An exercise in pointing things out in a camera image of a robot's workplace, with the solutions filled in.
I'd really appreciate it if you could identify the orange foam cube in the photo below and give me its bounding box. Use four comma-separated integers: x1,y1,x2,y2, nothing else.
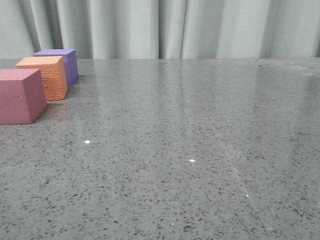
16,56,68,102

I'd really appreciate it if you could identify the grey-green curtain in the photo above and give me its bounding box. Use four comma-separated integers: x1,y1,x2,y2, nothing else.
0,0,320,59

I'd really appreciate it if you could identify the purple foam cube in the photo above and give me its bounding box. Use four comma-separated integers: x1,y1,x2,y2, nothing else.
33,49,79,86

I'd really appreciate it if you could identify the pink foam cube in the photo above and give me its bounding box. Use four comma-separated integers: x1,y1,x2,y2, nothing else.
0,68,47,125

